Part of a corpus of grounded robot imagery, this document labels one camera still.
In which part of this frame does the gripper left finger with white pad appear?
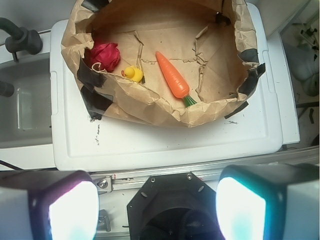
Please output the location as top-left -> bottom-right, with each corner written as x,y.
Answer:
0,170 -> 99,240

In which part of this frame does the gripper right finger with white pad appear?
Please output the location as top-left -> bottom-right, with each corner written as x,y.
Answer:
215,163 -> 320,240

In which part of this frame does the yellow rubber duck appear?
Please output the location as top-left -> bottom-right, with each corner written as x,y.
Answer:
121,65 -> 144,83

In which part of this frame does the white sink basin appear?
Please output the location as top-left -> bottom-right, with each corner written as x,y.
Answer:
0,53 -> 55,169

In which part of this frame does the orange toy carrot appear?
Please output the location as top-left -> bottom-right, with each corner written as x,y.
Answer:
155,51 -> 197,107

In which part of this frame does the black faucet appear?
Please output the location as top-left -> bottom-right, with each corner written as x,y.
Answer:
0,17 -> 43,63

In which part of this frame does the red crumpled cloth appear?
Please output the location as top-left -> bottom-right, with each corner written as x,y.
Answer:
89,41 -> 121,73

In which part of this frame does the brown paper bag basket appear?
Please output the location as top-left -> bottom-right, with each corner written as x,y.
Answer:
61,0 -> 266,128

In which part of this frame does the aluminium extrusion rail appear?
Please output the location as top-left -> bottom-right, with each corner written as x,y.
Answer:
90,146 -> 320,194

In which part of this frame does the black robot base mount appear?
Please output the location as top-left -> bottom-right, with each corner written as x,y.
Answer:
127,172 -> 224,240

